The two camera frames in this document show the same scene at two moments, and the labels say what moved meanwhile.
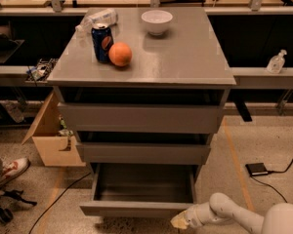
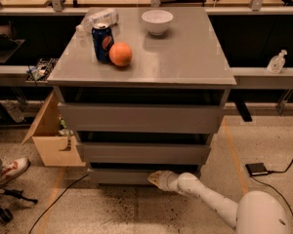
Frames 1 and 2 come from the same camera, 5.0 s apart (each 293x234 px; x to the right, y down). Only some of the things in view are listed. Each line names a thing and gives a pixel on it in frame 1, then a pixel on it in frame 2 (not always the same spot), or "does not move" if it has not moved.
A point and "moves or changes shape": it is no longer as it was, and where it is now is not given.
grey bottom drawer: [140, 190] moves or changes shape
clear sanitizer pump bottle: [275, 64] does not move
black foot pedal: [257, 169] does not move
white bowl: [156, 20] does not move
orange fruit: [120, 54] does not move
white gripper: [192, 215] → [168, 180]
